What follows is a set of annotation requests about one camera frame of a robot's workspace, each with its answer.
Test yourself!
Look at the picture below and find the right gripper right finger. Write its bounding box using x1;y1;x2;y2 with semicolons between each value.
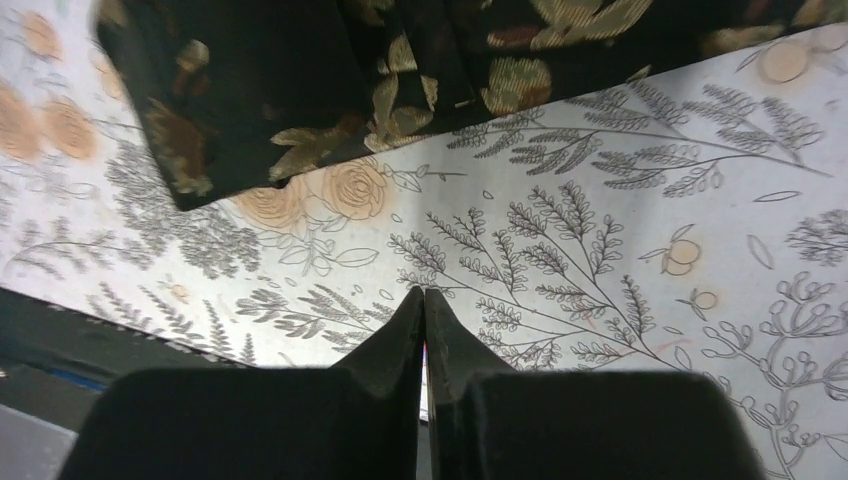
423;290;765;480

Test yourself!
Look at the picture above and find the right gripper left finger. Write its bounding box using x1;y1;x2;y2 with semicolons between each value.
60;288;424;479

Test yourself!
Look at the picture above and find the dark floral necktie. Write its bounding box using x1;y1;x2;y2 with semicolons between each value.
94;1;847;211

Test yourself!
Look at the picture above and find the floral table mat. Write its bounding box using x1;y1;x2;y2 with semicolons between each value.
1;1;847;479

